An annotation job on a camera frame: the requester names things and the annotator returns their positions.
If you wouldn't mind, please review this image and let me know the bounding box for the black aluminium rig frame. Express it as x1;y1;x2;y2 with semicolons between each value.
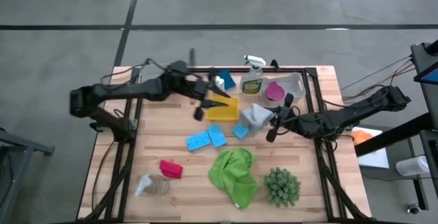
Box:
80;48;370;222

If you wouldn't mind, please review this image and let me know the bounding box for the black computer monitor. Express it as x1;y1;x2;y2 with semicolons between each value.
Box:
412;61;438;85

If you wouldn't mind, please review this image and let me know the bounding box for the grey cloth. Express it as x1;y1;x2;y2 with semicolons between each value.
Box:
240;103;276;130

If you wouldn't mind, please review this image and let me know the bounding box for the spray bottle green label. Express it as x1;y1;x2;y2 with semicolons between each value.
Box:
239;54;267;97

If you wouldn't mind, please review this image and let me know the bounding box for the green microfibre cloth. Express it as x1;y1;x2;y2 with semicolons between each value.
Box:
208;147;259;210

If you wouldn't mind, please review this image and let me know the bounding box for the white plastic bottle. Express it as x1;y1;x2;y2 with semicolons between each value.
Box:
214;75;226;92

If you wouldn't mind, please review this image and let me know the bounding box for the orange object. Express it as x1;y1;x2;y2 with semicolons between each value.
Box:
351;129;376;146

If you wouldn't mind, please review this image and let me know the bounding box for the green artificial plant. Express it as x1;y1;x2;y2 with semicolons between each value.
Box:
262;166;302;208

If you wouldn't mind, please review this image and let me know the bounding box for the yellow plastic basket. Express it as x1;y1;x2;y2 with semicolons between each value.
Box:
206;94;240;121

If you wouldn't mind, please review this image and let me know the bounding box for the red block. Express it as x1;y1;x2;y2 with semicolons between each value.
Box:
159;159;184;179

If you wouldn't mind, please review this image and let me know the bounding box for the grey metal stand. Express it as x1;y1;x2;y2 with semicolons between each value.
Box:
0;127;55;224

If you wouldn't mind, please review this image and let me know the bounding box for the caster wheel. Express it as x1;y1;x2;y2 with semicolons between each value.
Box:
407;201;422;215

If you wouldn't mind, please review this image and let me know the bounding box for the clear pump bottle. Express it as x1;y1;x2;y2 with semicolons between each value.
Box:
133;173;171;198

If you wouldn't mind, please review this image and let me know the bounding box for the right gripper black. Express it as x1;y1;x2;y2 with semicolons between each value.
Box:
266;92;304;143

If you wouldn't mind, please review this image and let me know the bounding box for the light blue sponge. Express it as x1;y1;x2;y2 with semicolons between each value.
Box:
231;121;251;140
207;124;229;149
185;131;213;152

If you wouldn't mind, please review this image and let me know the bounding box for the white paper sheet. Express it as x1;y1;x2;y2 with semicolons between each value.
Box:
352;126;390;169

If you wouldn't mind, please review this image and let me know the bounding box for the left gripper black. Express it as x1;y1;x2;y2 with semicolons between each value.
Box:
184;72;233;122

